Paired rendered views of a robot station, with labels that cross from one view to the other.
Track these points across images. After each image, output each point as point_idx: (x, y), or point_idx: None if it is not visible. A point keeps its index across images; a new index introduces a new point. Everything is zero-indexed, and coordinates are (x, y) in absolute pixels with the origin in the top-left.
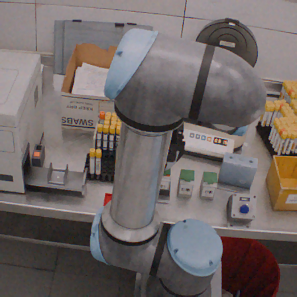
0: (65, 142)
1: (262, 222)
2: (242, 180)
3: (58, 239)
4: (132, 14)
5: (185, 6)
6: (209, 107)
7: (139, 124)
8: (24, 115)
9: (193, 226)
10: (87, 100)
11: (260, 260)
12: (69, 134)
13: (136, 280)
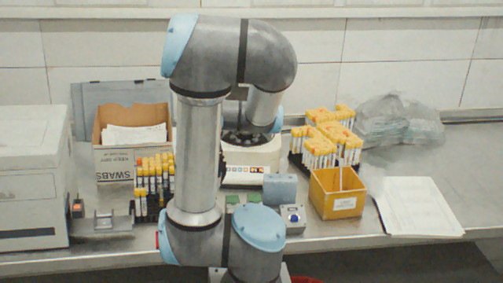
0: (104, 196)
1: (315, 232)
2: (286, 198)
3: None
4: (150, 68)
5: None
6: (252, 62)
7: (196, 93)
8: (62, 159)
9: (253, 208)
10: (121, 150)
11: None
12: (106, 189)
13: None
